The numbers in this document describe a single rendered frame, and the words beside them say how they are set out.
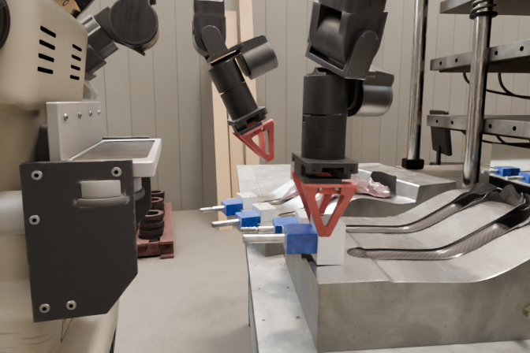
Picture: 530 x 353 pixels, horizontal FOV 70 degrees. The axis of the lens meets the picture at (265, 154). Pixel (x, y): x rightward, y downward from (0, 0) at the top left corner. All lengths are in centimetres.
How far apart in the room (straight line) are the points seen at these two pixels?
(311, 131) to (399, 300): 23
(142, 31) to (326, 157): 39
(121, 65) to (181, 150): 97
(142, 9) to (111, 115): 320
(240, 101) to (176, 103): 313
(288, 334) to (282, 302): 8
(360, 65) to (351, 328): 31
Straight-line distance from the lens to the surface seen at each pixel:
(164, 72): 384
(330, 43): 46
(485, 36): 157
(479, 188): 78
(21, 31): 42
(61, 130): 43
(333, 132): 47
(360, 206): 85
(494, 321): 59
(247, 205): 89
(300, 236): 50
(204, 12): 72
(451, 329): 57
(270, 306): 61
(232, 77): 72
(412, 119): 190
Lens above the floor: 110
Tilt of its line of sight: 8 degrees down
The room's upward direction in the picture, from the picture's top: straight up
